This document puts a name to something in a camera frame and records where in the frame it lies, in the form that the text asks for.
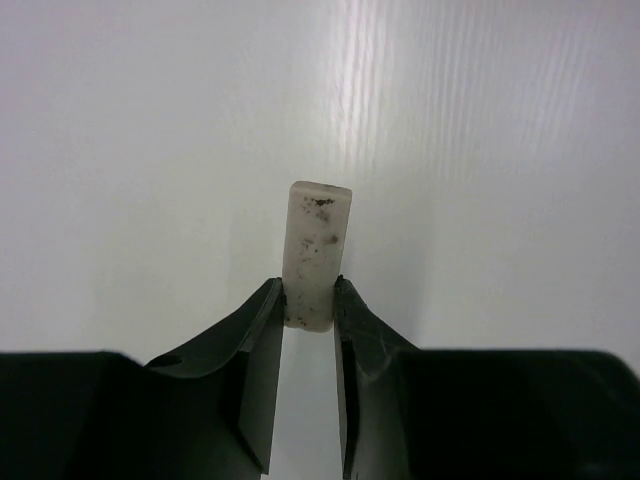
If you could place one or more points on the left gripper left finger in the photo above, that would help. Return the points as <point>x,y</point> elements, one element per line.
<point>203,410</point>

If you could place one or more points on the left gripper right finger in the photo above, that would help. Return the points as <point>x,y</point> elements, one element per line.
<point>412,413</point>

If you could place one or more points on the grey eraser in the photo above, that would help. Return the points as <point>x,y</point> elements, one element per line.
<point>316,226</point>

